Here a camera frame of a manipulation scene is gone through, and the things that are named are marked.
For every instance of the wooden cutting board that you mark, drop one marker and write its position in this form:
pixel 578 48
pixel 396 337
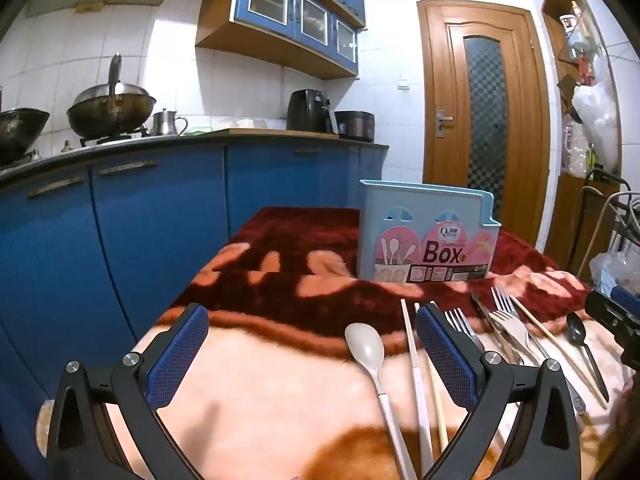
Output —
pixel 250 131

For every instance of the light blue utensil box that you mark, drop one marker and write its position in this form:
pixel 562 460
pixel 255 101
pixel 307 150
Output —
pixel 425 240

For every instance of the red patterned blanket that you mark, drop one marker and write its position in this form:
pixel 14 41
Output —
pixel 300 280

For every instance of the large steel wok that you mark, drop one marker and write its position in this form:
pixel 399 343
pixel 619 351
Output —
pixel 112 110

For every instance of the black spoon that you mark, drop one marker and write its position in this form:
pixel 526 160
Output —
pixel 577 330

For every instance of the dark wok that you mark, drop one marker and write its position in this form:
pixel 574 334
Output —
pixel 20 132

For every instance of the wooden chopstick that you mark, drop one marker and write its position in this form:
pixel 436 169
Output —
pixel 437 410
pixel 560 345

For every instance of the white plastic bag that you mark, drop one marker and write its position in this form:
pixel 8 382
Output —
pixel 597 115

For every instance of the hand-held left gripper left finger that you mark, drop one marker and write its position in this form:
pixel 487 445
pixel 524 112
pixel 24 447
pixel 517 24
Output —
pixel 177 355

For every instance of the steel kettle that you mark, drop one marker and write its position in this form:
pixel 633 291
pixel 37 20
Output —
pixel 165 122

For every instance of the blue base cabinet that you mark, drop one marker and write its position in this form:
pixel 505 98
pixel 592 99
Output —
pixel 150 240

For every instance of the gas stove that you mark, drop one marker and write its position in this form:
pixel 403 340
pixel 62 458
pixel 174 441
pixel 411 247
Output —
pixel 115 137

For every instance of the blue wall cabinet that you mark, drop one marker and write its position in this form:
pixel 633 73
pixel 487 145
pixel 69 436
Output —
pixel 295 15

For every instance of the black air fryer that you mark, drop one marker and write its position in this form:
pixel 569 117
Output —
pixel 307 110

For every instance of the wooden door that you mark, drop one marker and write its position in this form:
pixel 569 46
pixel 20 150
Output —
pixel 482 130

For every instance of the white chopstick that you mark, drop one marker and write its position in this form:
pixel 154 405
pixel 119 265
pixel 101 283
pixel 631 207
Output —
pixel 417 375

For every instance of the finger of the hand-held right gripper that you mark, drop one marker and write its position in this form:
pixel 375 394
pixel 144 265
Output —
pixel 607 317

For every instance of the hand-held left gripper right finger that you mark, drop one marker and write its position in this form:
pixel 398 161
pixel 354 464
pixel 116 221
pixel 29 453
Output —
pixel 445 355

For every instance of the white wall switch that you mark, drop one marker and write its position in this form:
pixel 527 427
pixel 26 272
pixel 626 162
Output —
pixel 403 83

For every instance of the wooden shelf niche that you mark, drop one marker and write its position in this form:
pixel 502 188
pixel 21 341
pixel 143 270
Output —
pixel 570 220

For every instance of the dark rice cooker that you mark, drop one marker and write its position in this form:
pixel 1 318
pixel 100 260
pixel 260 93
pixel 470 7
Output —
pixel 356 125

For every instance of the steel fork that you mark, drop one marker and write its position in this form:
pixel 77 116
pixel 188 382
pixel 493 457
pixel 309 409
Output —
pixel 460 322
pixel 512 330
pixel 504 297

